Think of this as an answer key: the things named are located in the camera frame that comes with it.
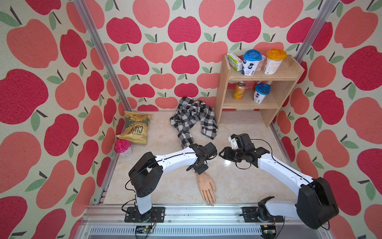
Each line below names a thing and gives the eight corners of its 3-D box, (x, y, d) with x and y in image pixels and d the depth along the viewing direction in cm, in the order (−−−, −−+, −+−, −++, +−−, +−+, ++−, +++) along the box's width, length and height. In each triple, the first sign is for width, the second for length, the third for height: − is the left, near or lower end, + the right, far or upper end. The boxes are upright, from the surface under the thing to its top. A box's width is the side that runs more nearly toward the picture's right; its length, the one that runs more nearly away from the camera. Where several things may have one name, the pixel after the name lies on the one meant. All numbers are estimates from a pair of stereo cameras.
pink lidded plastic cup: (117, 158, 95) (111, 150, 88) (122, 146, 101) (116, 138, 94) (131, 158, 95) (126, 151, 88) (134, 146, 101) (130, 138, 94)
